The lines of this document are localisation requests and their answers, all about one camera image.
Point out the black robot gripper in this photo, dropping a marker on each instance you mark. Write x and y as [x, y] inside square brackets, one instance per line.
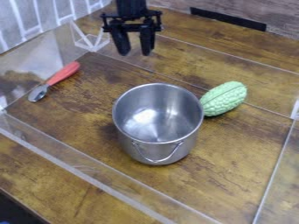
[129, 11]

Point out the orange handled metal spoon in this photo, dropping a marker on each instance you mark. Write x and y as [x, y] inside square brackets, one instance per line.
[62, 75]

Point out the stainless steel pot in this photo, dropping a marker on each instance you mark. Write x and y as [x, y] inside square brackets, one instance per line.
[158, 118]

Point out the green bitter melon toy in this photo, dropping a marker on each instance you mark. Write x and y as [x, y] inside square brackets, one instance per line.
[223, 98]

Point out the clear acrylic enclosure wall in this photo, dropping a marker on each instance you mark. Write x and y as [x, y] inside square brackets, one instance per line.
[62, 164]

